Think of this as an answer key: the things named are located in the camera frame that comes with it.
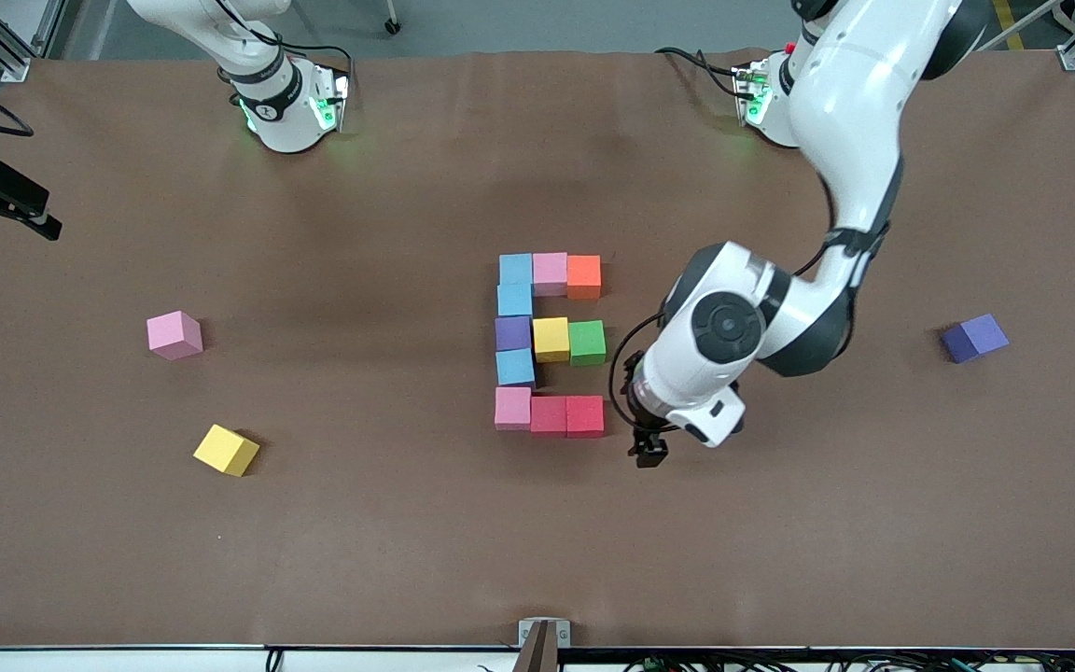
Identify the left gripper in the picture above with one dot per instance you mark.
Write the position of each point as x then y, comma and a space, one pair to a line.
647, 435

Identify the red foam cube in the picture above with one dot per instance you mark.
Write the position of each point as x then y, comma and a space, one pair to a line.
585, 416
549, 416

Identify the green foam cube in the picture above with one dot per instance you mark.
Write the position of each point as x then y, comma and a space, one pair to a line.
587, 342

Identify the yellow foam cube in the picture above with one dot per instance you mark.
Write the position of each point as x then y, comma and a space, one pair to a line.
551, 339
225, 451

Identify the orange foam cube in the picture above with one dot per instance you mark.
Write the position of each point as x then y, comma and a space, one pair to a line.
584, 277

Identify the pink foam cube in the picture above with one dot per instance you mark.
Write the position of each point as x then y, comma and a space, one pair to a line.
551, 272
512, 408
174, 336

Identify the blue foam cube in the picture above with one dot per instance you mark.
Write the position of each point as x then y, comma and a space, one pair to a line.
516, 269
515, 300
515, 367

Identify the purple foam cube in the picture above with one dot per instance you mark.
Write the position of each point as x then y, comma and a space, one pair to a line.
513, 334
976, 337

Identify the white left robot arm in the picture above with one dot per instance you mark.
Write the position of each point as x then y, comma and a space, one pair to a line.
855, 112

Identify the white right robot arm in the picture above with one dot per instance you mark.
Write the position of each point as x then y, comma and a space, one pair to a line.
281, 103

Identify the brown table cover sheet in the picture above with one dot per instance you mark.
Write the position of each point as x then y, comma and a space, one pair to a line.
537, 560

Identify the white table edge rail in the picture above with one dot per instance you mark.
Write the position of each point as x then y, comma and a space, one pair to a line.
80, 661

